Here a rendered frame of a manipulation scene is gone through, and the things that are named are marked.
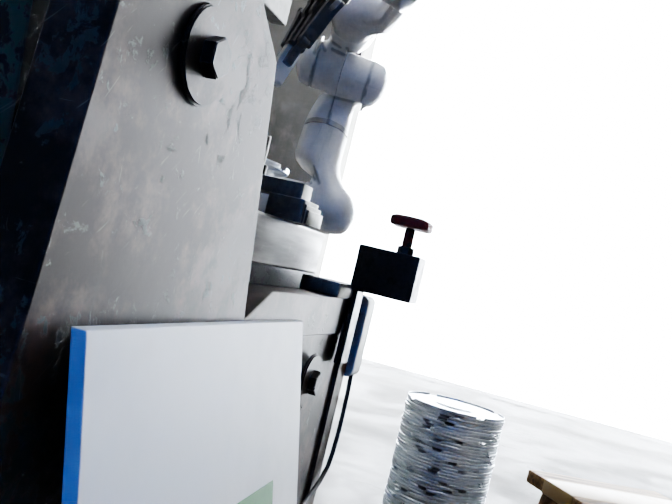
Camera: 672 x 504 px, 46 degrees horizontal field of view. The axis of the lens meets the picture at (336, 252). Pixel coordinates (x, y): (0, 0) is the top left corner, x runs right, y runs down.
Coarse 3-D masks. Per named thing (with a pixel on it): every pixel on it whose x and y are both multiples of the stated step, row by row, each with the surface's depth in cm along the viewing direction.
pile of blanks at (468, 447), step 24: (408, 408) 230; (432, 408) 222; (408, 432) 226; (432, 432) 221; (456, 432) 219; (480, 432) 220; (408, 456) 225; (432, 456) 220; (456, 456) 219; (480, 456) 221; (408, 480) 223; (432, 480) 220; (456, 480) 219; (480, 480) 222
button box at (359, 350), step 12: (372, 300) 131; (360, 312) 129; (372, 312) 132; (360, 324) 129; (360, 336) 129; (360, 348) 130; (348, 360) 129; (360, 360) 132; (348, 372) 128; (348, 384) 130; (348, 396) 130; (336, 432) 130; (336, 444) 129; (324, 468) 128; (312, 492) 122
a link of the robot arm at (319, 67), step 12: (336, 36) 177; (312, 48) 183; (324, 48) 183; (336, 48) 181; (348, 48) 179; (360, 48) 180; (300, 60) 184; (312, 60) 182; (324, 60) 182; (336, 60) 182; (300, 72) 184; (312, 72) 183; (324, 72) 183; (336, 72) 182; (312, 84) 186; (324, 84) 184; (336, 84) 184
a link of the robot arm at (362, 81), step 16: (352, 64) 182; (368, 64) 183; (352, 80) 182; (368, 80) 182; (384, 80) 184; (320, 96) 192; (336, 96) 186; (352, 96) 185; (368, 96) 184; (320, 112) 188; (336, 112) 188; (352, 112) 191
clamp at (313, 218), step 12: (264, 168) 102; (264, 180) 101; (276, 180) 100; (288, 180) 100; (264, 192) 103; (276, 192) 100; (288, 192) 100; (300, 192) 99; (276, 204) 99; (288, 204) 98; (300, 204) 98; (312, 204) 101; (276, 216) 99; (288, 216) 98; (300, 216) 98; (312, 216) 99
